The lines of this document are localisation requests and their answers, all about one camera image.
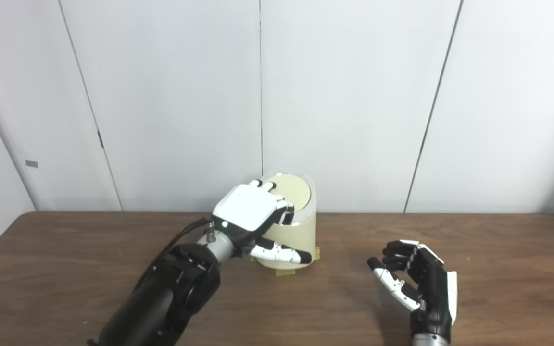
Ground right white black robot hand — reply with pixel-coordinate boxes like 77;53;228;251
367;240;458;339

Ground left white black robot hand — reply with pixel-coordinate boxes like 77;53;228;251
211;179;313;265

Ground cream round bin lid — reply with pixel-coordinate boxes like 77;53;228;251
264;174;312;210

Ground cream-colored bin body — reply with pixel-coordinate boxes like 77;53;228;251
253;171;317;270

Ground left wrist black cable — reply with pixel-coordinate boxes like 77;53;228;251
159;218;210;255

